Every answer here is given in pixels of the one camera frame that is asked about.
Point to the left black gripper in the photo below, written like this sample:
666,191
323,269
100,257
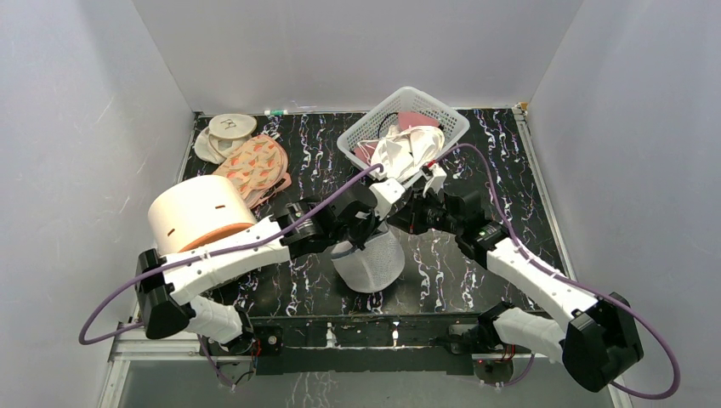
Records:
360,241

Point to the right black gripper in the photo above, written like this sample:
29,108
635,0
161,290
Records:
408,216

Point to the white mesh laundry bag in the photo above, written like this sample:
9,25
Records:
373,268

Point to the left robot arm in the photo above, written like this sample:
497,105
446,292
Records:
170,288

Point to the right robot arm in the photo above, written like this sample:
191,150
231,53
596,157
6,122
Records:
594,338

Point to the white crumpled cloth bag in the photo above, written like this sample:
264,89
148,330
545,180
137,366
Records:
402,153

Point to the white plastic laundry basket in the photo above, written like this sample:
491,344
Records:
404,99

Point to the white orange cylindrical container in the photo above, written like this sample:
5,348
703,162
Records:
196,212

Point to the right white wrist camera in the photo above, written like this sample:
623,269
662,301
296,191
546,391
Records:
435,177

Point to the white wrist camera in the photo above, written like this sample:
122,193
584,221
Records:
387,193
435,177

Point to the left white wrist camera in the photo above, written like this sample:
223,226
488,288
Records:
387,193

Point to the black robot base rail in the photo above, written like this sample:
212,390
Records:
376,343

